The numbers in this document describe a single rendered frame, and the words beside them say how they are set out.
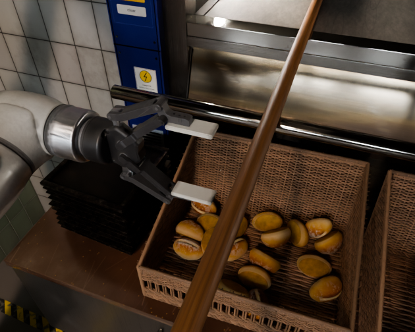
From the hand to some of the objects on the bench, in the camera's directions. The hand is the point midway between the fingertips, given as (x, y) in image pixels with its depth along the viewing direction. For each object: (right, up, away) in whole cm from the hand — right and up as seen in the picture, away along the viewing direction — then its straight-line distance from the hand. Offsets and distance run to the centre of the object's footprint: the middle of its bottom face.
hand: (207, 166), depth 55 cm
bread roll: (+21, -23, +64) cm, 71 cm away
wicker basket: (+15, -28, +60) cm, 68 cm away
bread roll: (+34, -38, +48) cm, 70 cm away
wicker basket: (+71, -42, +46) cm, 94 cm away
